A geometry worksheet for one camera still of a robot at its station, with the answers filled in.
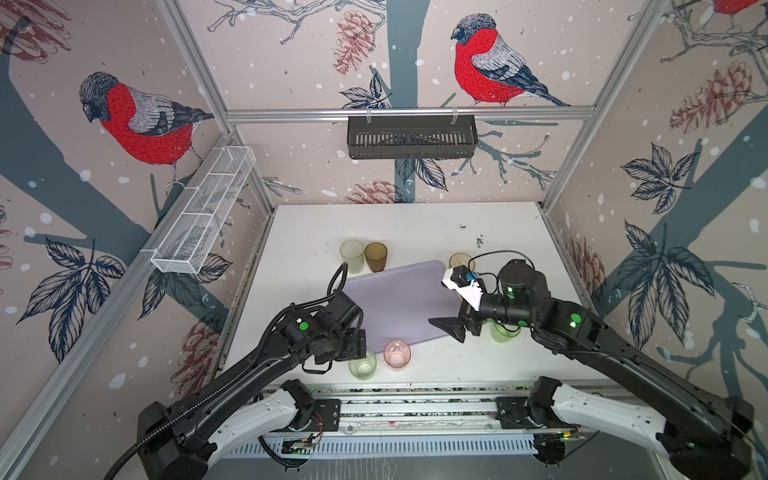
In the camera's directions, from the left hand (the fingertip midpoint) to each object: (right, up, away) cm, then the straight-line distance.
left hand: (355, 353), depth 72 cm
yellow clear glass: (+32, +21, +23) cm, 44 cm away
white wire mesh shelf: (-42, +28, -1) cm, 50 cm away
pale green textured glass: (+1, -8, +9) cm, 12 cm away
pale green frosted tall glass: (-4, +23, +27) cm, 36 cm away
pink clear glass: (+11, -5, +10) cm, 16 cm away
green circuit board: (-14, -23, -1) cm, 27 cm away
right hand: (+18, +14, -8) cm, 25 cm away
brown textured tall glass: (+4, +22, +27) cm, 35 cm away
